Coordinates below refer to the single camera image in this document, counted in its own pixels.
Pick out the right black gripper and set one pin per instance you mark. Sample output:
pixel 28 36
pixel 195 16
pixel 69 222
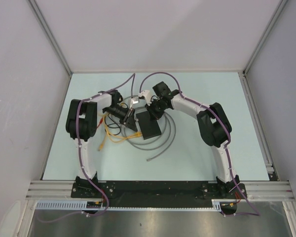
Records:
pixel 153 115

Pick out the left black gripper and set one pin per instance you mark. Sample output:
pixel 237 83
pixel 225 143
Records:
pixel 129 119

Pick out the black network switch box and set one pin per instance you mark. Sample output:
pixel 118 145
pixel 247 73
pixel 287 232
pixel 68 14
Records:
pixel 149 127

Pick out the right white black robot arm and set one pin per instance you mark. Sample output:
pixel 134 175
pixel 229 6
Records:
pixel 214 127

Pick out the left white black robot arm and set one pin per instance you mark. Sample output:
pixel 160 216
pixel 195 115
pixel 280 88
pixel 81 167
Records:
pixel 82 123

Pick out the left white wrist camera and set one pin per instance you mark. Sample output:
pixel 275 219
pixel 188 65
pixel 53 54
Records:
pixel 134 101

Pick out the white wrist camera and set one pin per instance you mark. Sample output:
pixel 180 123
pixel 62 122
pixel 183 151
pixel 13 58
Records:
pixel 134 101
pixel 146 95

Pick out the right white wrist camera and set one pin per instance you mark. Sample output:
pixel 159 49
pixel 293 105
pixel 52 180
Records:
pixel 146 95

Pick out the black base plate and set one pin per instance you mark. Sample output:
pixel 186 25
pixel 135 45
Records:
pixel 158 194

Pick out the right aluminium side rail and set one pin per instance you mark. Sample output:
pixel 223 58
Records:
pixel 268 160

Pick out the white slotted cable duct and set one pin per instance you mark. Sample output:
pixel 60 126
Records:
pixel 87 206

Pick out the aluminium front frame rail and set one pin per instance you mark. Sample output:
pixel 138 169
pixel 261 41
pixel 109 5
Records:
pixel 256 190

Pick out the left aluminium corner post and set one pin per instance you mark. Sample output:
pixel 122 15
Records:
pixel 49 34

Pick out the aluminium corner post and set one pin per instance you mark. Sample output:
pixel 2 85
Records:
pixel 49 34
pixel 266 33

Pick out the right aluminium corner post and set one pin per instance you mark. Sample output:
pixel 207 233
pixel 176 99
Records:
pixel 266 33

